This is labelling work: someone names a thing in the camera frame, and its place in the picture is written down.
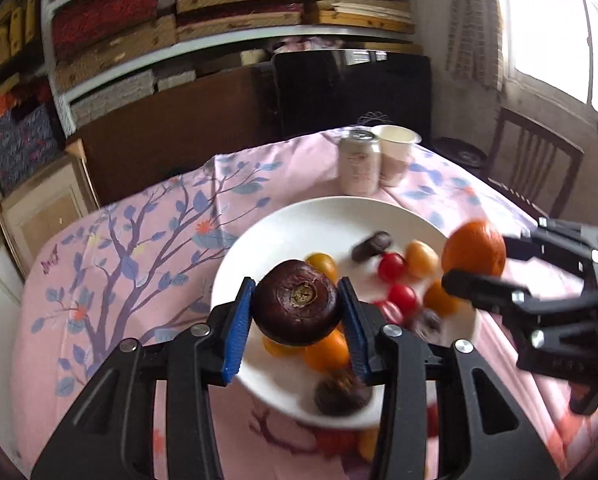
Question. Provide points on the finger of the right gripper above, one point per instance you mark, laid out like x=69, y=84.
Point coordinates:
x=570, y=246
x=488, y=293

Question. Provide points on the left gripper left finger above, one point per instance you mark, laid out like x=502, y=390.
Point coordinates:
x=108, y=431

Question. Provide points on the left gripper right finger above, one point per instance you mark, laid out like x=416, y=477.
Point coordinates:
x=483, y=432

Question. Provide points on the big orange mandarin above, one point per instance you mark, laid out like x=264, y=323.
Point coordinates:
x=475, y=247

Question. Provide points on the round orange fruit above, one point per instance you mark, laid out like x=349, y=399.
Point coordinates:
x=329, y=354

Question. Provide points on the small orange fruit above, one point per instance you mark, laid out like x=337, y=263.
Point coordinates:
x=324, y=264

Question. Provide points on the large dark purple bulb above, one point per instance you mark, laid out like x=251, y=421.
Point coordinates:
x=295, y=305

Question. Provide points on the small red cherry tomato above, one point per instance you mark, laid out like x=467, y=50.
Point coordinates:
x=391, y=267

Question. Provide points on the dark wooden chair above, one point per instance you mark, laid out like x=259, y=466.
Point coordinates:
x=534, y=159

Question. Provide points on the white round plate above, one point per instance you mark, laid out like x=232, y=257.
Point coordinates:
x=327, y=228

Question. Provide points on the pink floral tablecloth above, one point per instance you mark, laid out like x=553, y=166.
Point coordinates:
x=144, y=268

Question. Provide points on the white paper cup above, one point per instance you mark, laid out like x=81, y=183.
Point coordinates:
x=396, y=144

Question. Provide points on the pink beverage can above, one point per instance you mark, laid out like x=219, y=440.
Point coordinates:
x=359, y=162

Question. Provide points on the framed picture leaning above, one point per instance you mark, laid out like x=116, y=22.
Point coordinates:
x=45, y=204

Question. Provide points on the patterned window curtain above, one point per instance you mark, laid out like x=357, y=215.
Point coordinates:
x=475, y=42

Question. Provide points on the black glossy monitor panel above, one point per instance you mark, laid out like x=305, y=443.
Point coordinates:
x=319, y=90

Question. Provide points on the brown wooden board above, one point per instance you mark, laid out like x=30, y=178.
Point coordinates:
x=178, y=130

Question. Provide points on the white metal shelf rack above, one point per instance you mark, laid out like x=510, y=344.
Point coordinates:
x=92, y=44

